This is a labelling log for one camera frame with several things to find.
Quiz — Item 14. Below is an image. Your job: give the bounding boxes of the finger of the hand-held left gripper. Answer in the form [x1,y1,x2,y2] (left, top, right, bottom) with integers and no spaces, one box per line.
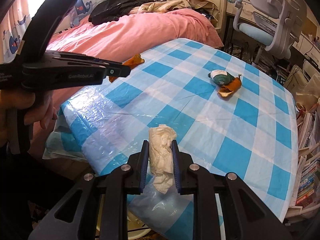
[22,65,107,91]
[45,51,132,78]

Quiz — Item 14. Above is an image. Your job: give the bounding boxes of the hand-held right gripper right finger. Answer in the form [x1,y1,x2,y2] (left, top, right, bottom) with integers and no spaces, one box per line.
[171,139,293,240]

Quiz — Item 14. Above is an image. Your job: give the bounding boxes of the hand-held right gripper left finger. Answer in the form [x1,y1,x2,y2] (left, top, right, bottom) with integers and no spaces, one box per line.
[28,140,150,240]

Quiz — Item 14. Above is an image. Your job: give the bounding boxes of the white tissue wad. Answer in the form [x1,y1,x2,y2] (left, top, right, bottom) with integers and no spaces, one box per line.
[149,124,177,195]

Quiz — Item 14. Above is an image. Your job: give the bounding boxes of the orange wrapper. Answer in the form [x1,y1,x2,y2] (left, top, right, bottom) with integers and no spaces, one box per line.
[109,54,145,82]

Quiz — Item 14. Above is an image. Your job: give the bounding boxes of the yellow plastic basin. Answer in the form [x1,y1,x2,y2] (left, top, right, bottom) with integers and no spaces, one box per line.
[128,214,153,240]

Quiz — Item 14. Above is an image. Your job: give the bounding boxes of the orange peel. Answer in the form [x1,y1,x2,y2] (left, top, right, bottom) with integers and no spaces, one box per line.
[218,74,242,98]

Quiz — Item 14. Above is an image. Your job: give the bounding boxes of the person's left hand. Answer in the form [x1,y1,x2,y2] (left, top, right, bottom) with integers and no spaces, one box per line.
[0,89,58,147]

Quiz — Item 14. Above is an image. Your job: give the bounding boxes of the pink blanket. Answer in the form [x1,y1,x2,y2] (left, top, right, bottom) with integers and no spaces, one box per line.
[32,8,224,120]

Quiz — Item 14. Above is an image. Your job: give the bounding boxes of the blue checked plastic tablecloth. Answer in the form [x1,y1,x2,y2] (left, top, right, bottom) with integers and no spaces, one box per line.
[42,38,299,240]

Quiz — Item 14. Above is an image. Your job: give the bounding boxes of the whale print curtain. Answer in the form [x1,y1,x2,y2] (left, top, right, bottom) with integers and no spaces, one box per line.
[0,0,120,60]

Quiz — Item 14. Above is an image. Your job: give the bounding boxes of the black clothes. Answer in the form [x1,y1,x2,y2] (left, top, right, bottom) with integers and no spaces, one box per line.
[89,0,154,26]

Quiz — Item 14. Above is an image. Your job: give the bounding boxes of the khaki jacket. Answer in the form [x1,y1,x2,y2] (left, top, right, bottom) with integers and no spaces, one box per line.
[182,0,220,24]

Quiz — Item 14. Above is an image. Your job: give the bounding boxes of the row of books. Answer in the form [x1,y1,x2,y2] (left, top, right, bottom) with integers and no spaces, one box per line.
[285,100,320,218]

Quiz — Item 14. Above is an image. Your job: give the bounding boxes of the grey blue office chair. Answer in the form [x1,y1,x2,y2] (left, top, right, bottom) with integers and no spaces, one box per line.
[232,0,308,68]

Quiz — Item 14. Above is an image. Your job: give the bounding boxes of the white drawer cabinet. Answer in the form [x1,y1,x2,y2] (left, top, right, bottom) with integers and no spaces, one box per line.
[285,65,307,88]

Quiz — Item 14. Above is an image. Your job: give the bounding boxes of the clear plastic bag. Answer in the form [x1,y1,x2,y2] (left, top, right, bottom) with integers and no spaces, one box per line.
[296,72,320,110]

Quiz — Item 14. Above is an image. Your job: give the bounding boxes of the white desk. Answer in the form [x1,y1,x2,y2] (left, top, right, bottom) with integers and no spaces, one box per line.
[225,0,320,63]

